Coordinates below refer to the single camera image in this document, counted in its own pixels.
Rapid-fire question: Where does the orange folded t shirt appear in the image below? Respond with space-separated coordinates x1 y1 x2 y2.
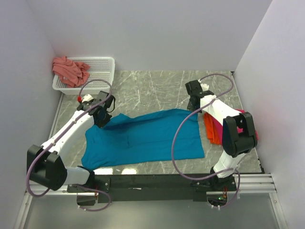
203 113 221 145

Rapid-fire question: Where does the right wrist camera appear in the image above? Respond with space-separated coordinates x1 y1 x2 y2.
200 83 209 91

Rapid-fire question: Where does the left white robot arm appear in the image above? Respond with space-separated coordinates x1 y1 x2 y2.
27 91 115 192

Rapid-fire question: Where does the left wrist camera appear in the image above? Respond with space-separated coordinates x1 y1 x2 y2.
77 94 94 104

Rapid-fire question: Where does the pink folded t shirt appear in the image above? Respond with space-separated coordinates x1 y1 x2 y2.
212 109 259 145

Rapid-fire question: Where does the blue t shirt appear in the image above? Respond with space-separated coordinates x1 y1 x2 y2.
81 109 204 170

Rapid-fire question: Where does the aluminium rail frame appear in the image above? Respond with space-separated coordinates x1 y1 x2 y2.
30 174 277 196

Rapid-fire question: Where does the black base beam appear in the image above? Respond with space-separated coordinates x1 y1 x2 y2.
66 173 238 206

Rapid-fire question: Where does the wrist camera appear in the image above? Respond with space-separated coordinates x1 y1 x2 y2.
77 94 94 104
200 83 209 91

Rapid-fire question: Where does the salmon crumpled t shirt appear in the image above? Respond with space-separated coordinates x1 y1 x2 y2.
52 56 90 88

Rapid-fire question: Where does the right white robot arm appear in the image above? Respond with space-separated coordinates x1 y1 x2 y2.
185 80 257 190

